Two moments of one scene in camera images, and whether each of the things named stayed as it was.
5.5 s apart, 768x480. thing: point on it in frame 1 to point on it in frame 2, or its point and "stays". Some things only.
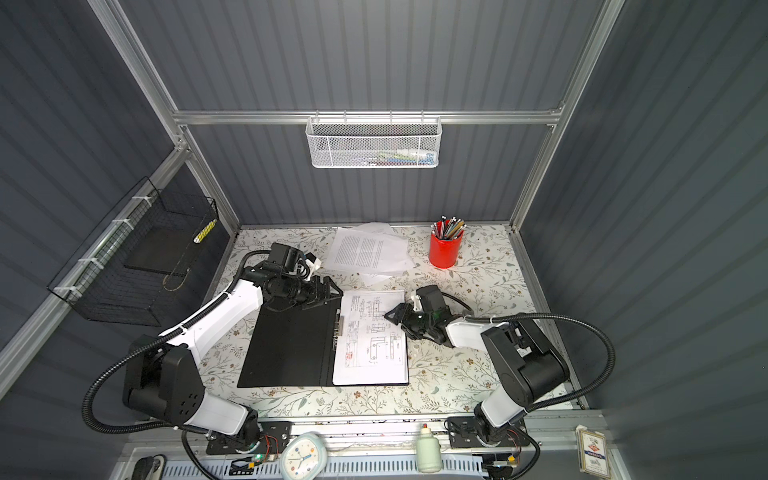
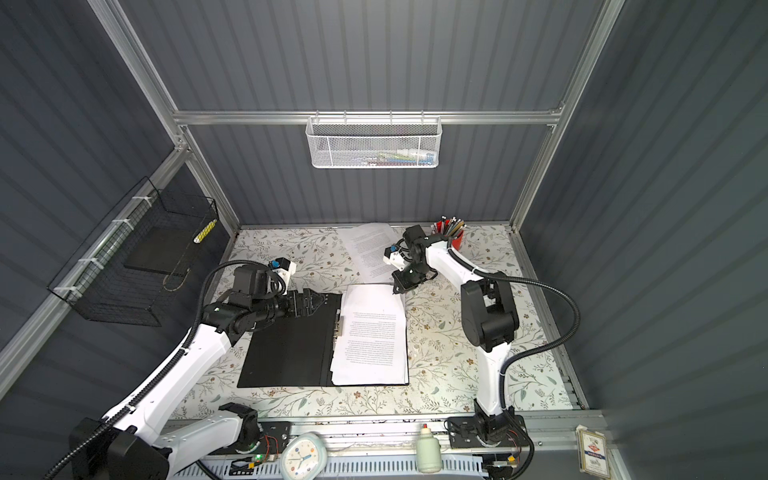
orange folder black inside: x=294 y=349 stays
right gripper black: x=405 y=310 to x=404 y=285
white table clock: x=303 y=456 stays
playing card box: x=592 y=452 stays
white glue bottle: x=428 y=449 stays
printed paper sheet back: x=371 y=250 to x=373 y=347
